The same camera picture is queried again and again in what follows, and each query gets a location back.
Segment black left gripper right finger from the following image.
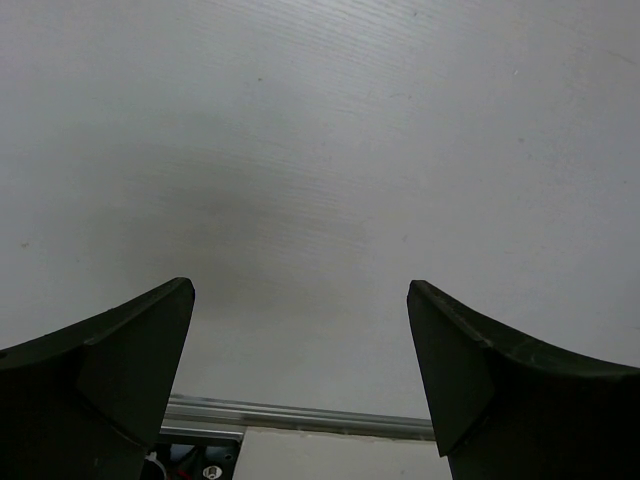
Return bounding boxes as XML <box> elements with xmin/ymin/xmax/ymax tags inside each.
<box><xmin>407</xmin><ymin>280</ymin><xmax>639</xmax><ymax>479</ymax></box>

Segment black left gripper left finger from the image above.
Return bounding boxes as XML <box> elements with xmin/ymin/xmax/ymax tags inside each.
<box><xmin>1</xmin><ymin>278</ymin><xmax>195</xmax><ymax>479</ymax></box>

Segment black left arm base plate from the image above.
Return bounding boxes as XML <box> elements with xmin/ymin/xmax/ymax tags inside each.
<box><xmin>139</xmin><ymin>435</ymin><xmax>241</xmax><ymax>480</ymax></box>

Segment front aluminium frame rail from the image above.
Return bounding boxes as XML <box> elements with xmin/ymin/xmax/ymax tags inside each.
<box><xmin>161</xmin><ymin>395</ymin><xmax>435</xmax><ymax>441</ymax></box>

